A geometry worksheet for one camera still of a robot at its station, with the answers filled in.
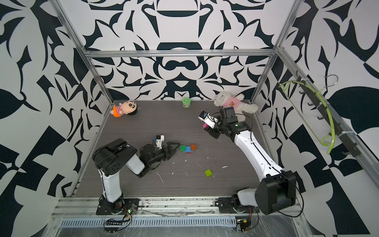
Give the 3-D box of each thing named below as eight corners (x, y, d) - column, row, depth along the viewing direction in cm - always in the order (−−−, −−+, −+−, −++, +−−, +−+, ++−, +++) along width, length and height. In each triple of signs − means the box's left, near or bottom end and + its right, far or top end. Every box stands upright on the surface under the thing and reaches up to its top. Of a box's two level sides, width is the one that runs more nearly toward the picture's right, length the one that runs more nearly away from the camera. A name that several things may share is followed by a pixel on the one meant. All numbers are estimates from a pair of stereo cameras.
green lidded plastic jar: (181, 108, 116) (181, 105, 114) (182, 100, 122) (182, 97, 119) (191, 108, 116) (191, 105, 114) (191, 100, 122) (191, 97, 119)
